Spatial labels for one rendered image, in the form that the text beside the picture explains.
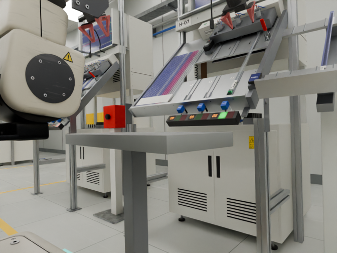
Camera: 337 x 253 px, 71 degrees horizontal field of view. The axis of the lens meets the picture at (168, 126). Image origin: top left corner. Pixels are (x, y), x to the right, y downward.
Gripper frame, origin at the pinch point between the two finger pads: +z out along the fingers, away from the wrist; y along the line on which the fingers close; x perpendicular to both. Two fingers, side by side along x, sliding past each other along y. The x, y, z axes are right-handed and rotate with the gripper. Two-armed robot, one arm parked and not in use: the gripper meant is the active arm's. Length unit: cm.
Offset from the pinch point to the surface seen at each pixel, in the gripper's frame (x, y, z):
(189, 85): 20.5, 26.4, 13.7
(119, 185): 61, 94, 60
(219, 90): 28.0, 6.7, 13.5
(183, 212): 61, 48, 79
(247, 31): -17.4, 5.9, 12.3
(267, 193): 60, -14, 38
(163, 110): 36, 36, 15
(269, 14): -22.1, -4.9, 9.2
